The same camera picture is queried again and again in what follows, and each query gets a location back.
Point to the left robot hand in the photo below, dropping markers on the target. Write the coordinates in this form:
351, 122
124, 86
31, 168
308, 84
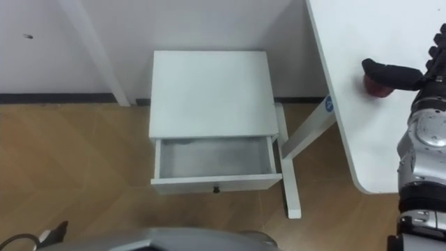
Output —
55, 233

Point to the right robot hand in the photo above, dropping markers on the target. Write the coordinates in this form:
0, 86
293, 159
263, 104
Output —
397, 76

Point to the red soft toy fruit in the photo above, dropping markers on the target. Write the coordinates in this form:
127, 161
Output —
376, 91

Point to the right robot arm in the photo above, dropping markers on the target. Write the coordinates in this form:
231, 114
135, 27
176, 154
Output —
423, 157

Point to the white desk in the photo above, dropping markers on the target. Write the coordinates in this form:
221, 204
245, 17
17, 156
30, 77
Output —
376, 31

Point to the blue round sticker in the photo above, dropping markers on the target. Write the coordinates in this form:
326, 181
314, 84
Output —
329, 104

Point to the robot body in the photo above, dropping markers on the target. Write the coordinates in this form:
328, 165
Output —
167, 241

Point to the white cabinet drawer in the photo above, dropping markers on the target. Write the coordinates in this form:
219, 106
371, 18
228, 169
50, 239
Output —
216, 182

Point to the white bedside cabinet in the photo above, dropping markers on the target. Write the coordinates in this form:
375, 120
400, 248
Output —
212, 94

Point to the white slanted post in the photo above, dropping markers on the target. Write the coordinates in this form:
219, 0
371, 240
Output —
99, 52

